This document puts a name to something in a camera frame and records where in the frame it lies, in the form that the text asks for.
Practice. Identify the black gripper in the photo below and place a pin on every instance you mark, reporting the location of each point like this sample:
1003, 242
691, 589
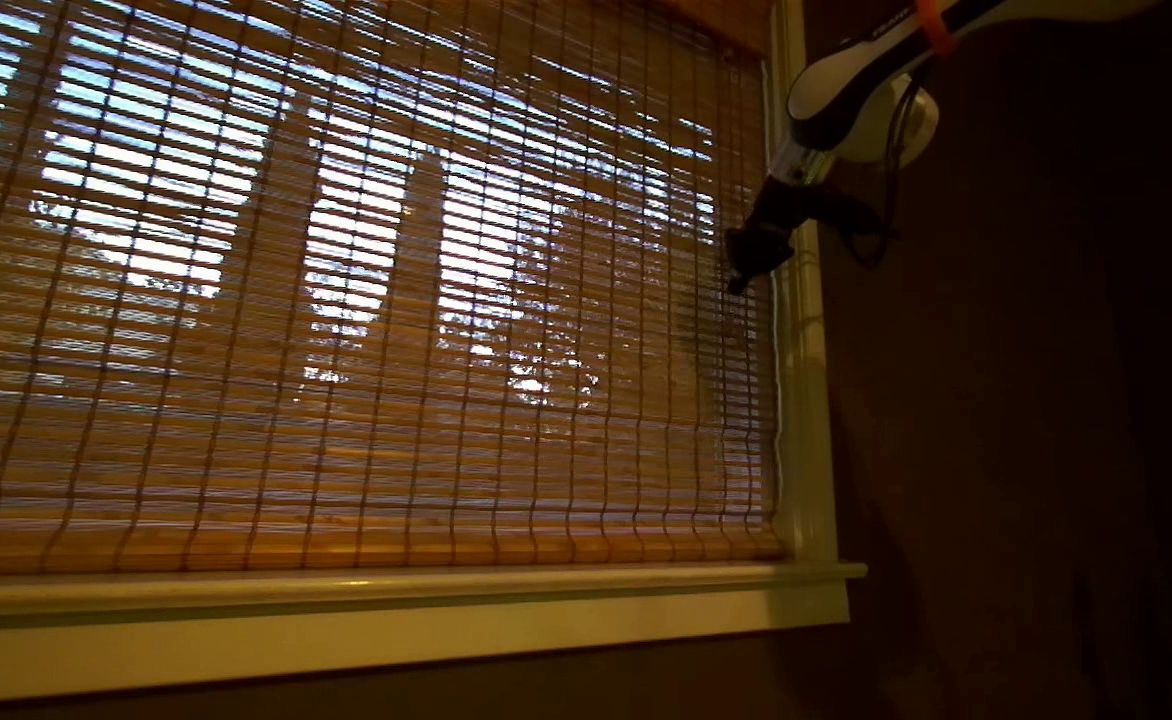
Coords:
767, 236

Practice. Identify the white window frame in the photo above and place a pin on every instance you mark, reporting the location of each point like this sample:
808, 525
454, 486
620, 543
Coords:
479, 614

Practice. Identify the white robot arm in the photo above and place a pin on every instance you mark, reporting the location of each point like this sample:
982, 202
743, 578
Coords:
832, 99

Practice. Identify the brown bamboo window blind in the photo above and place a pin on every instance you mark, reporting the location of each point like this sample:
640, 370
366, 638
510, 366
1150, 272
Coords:
344, 400

